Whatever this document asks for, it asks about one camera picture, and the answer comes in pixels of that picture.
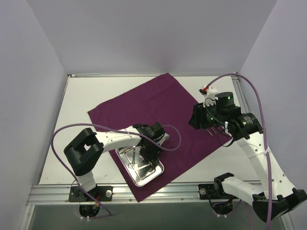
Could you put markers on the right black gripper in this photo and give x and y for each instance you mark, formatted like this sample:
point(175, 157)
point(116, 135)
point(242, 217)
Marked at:
point(196, 117)

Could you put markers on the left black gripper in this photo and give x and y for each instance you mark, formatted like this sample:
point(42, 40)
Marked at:
point(148, 148)

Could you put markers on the steel instrument tray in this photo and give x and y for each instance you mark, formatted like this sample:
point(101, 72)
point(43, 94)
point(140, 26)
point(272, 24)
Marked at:
point(143, 171)

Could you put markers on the purple surgical cloth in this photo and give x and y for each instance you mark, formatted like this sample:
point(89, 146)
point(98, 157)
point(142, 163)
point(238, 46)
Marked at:
point(164, 100)

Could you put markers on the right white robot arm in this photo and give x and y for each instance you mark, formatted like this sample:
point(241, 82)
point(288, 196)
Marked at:
point(276, 194)

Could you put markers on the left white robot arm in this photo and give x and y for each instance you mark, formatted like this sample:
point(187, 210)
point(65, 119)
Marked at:
point(84, 151)

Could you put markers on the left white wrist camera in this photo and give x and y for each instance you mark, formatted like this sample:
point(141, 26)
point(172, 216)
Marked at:
point(165, 137)

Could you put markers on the front aluminium rail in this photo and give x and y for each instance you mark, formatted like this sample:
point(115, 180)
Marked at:
point(58, 194)

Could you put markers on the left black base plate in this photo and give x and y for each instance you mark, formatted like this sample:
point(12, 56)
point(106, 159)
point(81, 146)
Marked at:
point(100, 193)

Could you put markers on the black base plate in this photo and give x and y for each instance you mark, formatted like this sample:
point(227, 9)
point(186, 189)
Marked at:
point(206, 191)
point(100, 193)

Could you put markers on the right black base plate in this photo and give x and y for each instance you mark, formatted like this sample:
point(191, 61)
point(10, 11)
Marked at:
point(206, 191)

